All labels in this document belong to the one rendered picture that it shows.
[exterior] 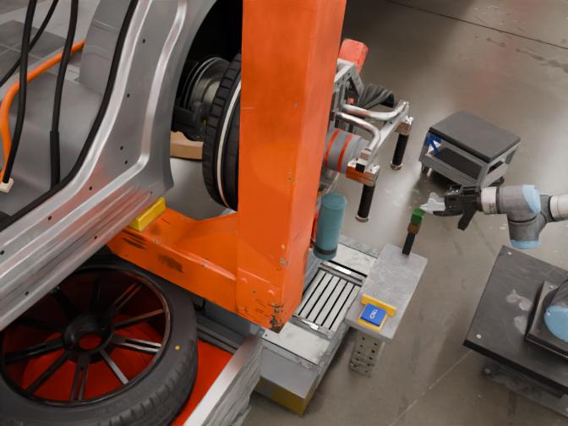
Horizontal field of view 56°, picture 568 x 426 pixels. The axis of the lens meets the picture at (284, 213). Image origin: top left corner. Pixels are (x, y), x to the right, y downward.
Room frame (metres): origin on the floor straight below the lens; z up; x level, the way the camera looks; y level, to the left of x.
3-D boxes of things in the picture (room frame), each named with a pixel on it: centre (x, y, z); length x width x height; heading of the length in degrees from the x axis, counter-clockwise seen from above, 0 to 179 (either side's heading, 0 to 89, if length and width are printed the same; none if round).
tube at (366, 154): (1.42, -0.18, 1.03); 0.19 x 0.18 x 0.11; 66
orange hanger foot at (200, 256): (1.23, 0.33, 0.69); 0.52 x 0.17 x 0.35; 66
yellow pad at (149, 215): (1.30, 0.48, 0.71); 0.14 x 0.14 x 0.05; 66
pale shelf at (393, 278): (1.30, -0.40, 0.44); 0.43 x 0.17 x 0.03; 156
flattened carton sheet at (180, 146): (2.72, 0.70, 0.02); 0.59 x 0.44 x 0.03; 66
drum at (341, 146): (1.53, -0.17, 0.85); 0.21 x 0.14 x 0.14; 66
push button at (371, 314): (1.14, -0.33, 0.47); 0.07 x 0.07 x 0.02; 66
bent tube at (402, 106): (1.60, -0.26, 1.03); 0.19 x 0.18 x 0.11; 66
